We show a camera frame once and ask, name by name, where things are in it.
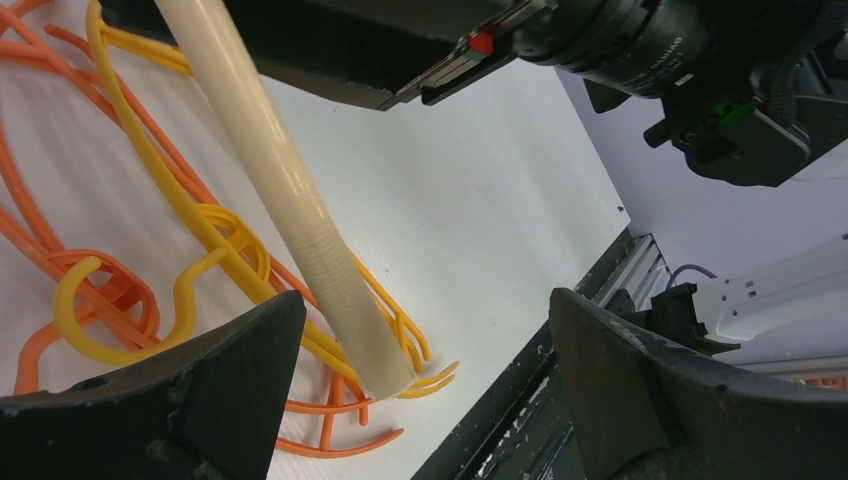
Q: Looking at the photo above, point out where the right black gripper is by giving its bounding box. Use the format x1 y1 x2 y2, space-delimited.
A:
99 0 848 188

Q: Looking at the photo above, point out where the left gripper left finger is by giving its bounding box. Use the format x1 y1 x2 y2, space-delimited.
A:
1 291 306 479

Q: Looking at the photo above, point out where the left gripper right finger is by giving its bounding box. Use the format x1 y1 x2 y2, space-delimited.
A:
549 288 847 479

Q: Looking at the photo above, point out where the amber plastic hanger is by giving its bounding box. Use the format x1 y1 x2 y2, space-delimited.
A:
85 1 454 400

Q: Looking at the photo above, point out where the cream plastic hanger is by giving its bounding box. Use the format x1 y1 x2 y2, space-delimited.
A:
157 0 416 400

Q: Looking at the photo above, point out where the orange plastic hanger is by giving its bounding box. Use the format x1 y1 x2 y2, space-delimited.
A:
1 1 431 459

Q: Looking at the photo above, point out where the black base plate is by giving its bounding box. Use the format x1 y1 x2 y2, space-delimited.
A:
412 325 585 480

